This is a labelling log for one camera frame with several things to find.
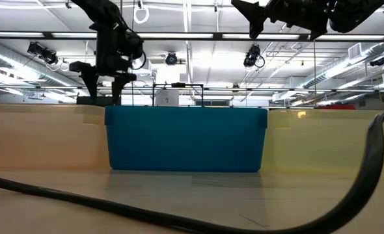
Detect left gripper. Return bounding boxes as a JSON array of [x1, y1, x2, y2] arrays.
[[68, 24, 137, 105]]

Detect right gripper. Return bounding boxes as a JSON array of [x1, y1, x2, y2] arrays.
[[231, 0, 329, 40]]

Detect white box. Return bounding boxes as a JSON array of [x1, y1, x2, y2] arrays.
[[155, 90, 180, 107]]

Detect black spotlight cluster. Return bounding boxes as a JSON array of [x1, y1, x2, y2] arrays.
[[27, 41, 59, 65]]

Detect blue plastic bin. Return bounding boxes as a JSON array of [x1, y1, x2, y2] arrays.
[[104, 105, 269, 174]]

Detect white ceiling vent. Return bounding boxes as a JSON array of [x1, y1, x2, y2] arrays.
[[348, 42, 363, 60]]

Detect red object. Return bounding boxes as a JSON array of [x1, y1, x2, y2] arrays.
[[318, 103, 357, 111]]

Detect black camera with cable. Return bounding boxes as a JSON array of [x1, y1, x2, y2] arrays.
[[243, 44, 266, 70]]

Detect black aluminium frame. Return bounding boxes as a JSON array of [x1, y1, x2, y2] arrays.
[[0, 31, 384, 42]]

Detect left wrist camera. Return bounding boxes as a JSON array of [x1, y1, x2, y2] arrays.
[[123, 31, 146, 71]]

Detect black round camera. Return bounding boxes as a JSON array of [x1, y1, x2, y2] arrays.
[[165, 51, 179, 66]]

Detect black rectangular stand frame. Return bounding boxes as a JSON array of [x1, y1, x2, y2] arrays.
[[152, 82, 205, 107]]

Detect white hanging ring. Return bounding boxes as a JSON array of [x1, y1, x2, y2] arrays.
[[133, 4, 150, 25]]

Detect silver ventilation duct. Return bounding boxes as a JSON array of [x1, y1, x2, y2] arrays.
[[302, 42, 384, 90], [0, 45, 79, 88]]

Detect black power cable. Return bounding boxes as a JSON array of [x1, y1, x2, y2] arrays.
[[0, 105, 384, 234]]

